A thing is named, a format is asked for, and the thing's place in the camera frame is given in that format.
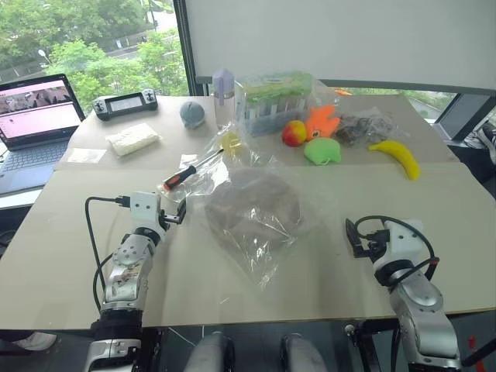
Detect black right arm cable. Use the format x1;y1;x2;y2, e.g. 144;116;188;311
353;215;439;281

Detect orange black handled screwdriver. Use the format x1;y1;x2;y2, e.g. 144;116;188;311
162;148;226;191

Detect crumpled clear plastic bag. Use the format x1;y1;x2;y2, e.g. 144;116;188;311
156;120;278;203

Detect grey plush ball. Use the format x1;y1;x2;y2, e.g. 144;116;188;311
178;100;206;131

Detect white tissue pack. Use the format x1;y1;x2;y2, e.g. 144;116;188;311
105;122;162;157

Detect yellow toy banana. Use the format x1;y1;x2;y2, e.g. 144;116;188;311
367;139;421;181

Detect dark framed monitor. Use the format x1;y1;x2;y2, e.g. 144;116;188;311
436;91;494;141

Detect green lidded tube box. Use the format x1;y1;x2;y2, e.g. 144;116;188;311
235;71;318;137

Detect grey handheld remote controller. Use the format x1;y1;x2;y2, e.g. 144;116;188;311
91;88;160;122

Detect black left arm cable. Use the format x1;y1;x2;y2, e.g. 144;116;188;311
84;195;133;312

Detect red yellow toy peach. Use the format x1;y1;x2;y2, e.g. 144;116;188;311
281;119;308;148

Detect flat small clear bag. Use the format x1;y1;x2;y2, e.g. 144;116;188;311
66;147;107;164

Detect clear bottle purple lid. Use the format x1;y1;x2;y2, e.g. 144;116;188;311
211;68;236;132

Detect large clear plastic bag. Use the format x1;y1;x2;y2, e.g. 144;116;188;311
188;160;344;292

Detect clear bag of dark items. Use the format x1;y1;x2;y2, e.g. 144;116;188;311
333;106;402;149

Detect white shoe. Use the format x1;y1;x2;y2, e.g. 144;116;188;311
0;330;58;352

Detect small yellow item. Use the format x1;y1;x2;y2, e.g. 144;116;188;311
218;130;244;151

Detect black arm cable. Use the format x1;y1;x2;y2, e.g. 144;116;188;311
353;215;439;281
84;195;133;312

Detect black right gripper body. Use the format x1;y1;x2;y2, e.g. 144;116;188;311
359;229;390;260

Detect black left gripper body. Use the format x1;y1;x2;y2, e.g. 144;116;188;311
156;208;182;234

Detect orange hand shaped toy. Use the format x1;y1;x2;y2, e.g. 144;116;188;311
305;105;342;141

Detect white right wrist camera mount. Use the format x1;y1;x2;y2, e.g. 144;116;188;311
381;218;426;269

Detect green sponge toy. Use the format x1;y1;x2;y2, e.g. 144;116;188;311
303;138;343;166

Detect white board panel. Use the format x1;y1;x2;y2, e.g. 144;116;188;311
181;0;496;95

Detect open laptop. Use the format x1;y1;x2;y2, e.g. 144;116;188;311
0;73;87;195

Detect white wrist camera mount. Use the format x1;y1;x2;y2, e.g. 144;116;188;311
129;190;162;225
381;218;426;269

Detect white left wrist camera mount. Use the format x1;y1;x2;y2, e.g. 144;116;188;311
129;190;162;225

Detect black white sneakers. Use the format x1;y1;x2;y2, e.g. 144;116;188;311
463;119;496;165

